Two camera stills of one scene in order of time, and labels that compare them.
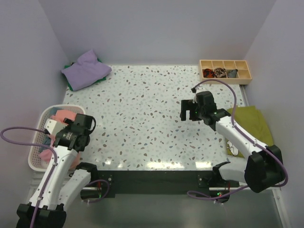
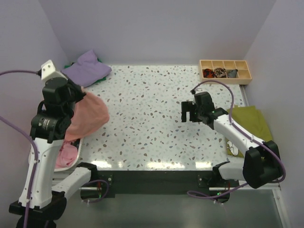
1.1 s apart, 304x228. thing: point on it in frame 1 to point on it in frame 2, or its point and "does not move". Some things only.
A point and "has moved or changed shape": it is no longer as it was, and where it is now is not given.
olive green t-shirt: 249,118 does not move
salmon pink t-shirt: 61,114 has moved or changed shape
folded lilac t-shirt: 87,70 does not move
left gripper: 70,124 to 81,93
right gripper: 187,105 does not move
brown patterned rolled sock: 220,72 does not move
